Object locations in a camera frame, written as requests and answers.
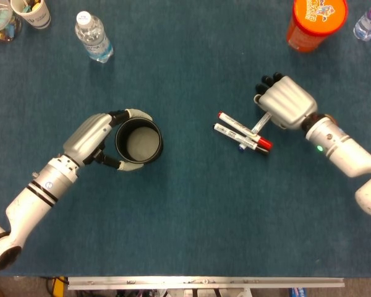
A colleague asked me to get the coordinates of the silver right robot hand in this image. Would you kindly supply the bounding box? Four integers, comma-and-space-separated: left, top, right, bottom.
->
253, 72, 318, 130

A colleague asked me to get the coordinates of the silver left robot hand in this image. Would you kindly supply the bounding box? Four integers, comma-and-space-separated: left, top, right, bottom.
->
62, 108, 155, 173

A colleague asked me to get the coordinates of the blue cap whiteboard marker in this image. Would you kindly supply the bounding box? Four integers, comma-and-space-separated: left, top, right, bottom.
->
237, 111, 273, 153

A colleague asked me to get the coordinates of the black cylindrical cup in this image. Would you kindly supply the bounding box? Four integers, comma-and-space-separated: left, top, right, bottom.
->
114, 118, 164, 163

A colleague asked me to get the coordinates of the red cap whiteboard marker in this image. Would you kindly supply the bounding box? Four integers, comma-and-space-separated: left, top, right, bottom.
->
218, 111, 273, 149

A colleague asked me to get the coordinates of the black cap whiteboard marker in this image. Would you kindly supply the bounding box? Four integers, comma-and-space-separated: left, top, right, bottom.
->
213, 123, 270, 155

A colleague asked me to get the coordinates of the orange lidded canister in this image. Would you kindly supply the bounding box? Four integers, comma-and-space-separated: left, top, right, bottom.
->
286, 0, 349, 53

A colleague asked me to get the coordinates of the white cap water bottle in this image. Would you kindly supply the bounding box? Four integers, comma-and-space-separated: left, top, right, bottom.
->
74, 11, 114, 64

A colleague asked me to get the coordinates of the purple label clear bottle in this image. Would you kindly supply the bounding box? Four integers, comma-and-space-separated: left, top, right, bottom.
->
353, 0, 371, 42

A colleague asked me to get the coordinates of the white paper cup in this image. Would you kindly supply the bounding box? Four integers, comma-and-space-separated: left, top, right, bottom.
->
10, 0, 52, 31

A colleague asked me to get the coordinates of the blue felt table cover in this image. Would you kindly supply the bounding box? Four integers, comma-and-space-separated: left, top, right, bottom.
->
0, 0, 371, 278

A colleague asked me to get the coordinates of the clear jar of clips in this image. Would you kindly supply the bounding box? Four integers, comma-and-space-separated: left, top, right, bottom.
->
0, 0, 23, 44

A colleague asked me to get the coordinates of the yellow object under table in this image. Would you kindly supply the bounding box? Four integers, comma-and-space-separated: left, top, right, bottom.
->
49, 276, 69, 295

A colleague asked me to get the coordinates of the aluminium table edge rail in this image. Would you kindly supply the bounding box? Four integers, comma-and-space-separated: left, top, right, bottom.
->
67, 276, 346, 291

